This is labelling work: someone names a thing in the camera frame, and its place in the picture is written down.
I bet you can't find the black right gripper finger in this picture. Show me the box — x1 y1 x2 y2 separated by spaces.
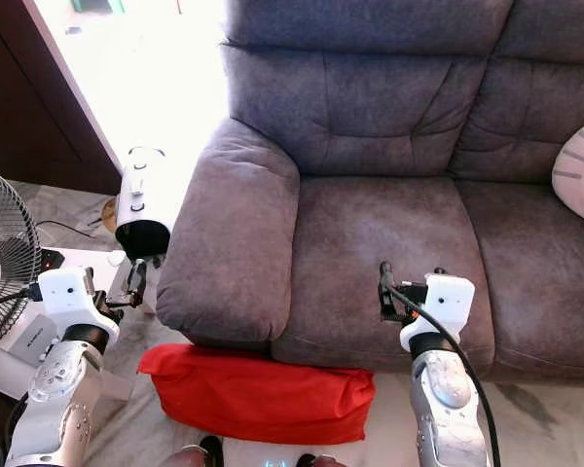
377 261 398 322

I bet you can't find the red pillow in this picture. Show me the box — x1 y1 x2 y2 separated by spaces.
138 342 377 447

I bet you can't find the white and black floor appliance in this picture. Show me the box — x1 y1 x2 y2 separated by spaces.
115 146 174 259

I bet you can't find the grey-brown fabric sofa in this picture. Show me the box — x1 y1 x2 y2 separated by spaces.
156 0 584 382

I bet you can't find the white side table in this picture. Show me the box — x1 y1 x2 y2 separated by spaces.
0 248 166 400

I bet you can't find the small brown round object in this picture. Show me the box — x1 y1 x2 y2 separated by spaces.
100 195 120 234

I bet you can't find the black power strip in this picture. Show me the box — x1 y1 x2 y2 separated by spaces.
39 248 66 273

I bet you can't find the robot right leg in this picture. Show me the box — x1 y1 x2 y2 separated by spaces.
297 452 347 467

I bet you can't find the robot leg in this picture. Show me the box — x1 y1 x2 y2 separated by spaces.
165 436 225 467
297 452 347 467

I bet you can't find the robot left leg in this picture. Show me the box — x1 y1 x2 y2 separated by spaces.
165 436 225 467

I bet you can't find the dark brown wooden cabinet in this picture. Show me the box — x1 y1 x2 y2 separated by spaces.
0 0 123 196

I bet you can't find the white cat face cushion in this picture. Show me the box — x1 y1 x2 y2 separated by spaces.
552 112 584 228

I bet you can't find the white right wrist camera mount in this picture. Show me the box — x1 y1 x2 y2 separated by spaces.
399 273 476 353

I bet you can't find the thin black floor cable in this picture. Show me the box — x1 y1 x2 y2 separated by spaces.
36 219 103 241

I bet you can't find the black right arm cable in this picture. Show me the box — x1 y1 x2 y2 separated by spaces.
391 284 502 467

